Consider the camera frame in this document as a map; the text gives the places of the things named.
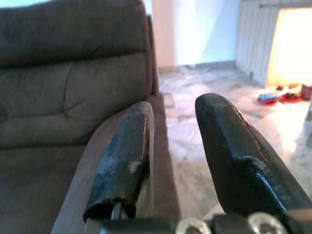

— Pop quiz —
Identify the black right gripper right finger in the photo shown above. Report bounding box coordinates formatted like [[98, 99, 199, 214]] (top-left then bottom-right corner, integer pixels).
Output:
[[195, 92, 312, 215]]

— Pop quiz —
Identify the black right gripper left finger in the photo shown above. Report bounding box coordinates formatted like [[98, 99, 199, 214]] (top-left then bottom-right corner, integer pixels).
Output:
[[82, 101, 156, 223]]

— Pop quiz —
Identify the dark grey fabric sofa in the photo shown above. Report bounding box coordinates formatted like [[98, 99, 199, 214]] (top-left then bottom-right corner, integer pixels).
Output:
[[0, 0, 181, 234]]

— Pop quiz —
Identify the red bowl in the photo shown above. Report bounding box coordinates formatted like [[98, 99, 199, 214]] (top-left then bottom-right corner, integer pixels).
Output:
[[280, 91, 303, 102], [262, 97, 281, 106]]

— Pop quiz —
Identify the blue snack packet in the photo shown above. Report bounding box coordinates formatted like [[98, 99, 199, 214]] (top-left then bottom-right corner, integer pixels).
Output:
[[259, 93, 279, 101]]

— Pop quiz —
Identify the white ribbed cabinet panel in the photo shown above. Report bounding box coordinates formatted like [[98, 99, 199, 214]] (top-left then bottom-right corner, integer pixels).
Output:
[[235, 0, 280, 88]]

